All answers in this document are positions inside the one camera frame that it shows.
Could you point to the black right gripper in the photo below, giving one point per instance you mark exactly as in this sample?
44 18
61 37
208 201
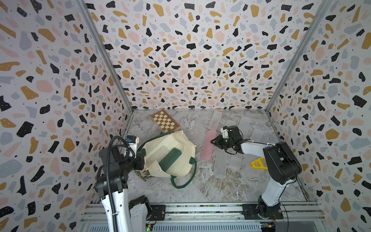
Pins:
217 142

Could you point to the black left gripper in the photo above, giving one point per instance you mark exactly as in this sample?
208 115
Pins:
139 165

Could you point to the pink translucent case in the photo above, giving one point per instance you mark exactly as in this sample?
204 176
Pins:
208 147

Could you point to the cream canvas tote bag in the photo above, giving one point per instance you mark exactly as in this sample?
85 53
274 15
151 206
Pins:
158 147

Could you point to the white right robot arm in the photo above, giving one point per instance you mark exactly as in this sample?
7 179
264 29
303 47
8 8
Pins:
282 165

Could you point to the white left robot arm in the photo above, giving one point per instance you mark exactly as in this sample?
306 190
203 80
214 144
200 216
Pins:
122 214

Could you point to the dark green case in bag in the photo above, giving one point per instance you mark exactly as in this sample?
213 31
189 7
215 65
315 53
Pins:
170 159

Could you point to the yellow triangular plastic piece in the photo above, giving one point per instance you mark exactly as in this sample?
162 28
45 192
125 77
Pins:
259 164

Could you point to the wooden chess board box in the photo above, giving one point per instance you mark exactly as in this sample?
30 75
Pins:
165 122

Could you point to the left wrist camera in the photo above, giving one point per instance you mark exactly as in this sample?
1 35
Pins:
132 143

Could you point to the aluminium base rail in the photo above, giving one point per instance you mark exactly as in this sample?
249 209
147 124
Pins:
235 217

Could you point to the aluminium corner post left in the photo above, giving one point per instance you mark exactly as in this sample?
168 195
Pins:
101 48

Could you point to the aluminium corner post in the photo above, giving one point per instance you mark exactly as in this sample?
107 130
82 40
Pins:
323 8
101 48

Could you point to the aluminium corner post right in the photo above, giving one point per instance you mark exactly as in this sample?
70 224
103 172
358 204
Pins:
323 8

